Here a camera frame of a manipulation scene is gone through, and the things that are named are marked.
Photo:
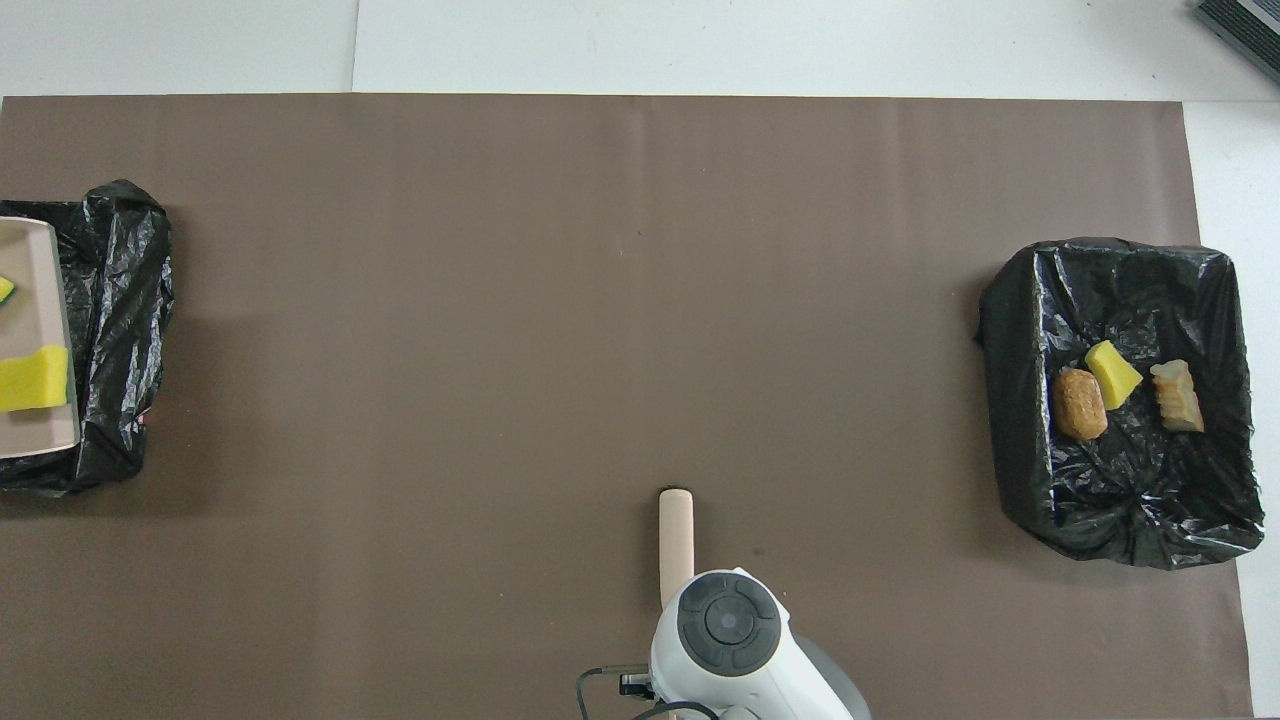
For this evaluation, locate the pink plastic dustpan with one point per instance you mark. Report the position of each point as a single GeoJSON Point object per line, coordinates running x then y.
{"type": "Point", "coordinates": [40, 300]}

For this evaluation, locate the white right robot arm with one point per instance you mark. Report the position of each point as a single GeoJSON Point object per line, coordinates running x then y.
{"type": "Point", "coordinates": [760, 690]}

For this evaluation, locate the yellow sponge chunk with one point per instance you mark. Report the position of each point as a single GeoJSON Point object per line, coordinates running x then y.
{"type": "Point", "coordinates": [5, 290]}

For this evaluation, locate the notched yellow sponge piece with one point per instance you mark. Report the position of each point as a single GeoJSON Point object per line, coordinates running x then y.
{"type": "Point", "coordinates": [35, 380]}

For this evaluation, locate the black bag lined bin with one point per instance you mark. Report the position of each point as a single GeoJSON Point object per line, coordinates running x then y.
{"type": "Point", "coordinates": [1120, 500]}
{"type": "Point", "coordinates": [120, 300]}

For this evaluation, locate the small yellow sponge wedge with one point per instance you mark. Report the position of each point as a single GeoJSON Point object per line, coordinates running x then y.
{"type": "Point", "coordinates": [1112, 375]}

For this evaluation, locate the pale bread chunk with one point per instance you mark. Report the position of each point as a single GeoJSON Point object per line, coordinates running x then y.
{"type": "Point", "coordinates": [1177, 397]}

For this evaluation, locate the dark ribbed box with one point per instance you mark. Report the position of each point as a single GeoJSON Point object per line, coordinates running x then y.
{"type": "Point", "coordinates": [1245, 30]}

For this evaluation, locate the brown fried bun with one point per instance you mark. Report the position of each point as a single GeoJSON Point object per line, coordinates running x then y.
{"type": "Point", "coordinates": [1080, 405]}

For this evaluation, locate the brown table mat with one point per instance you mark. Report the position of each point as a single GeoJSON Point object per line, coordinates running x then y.
{"type": "Point", "coordinates": [500, 300]}

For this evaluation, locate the beige brush black bristles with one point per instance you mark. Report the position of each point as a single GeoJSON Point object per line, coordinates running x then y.
{"type": "Point", "coordinates": [676, 540]}

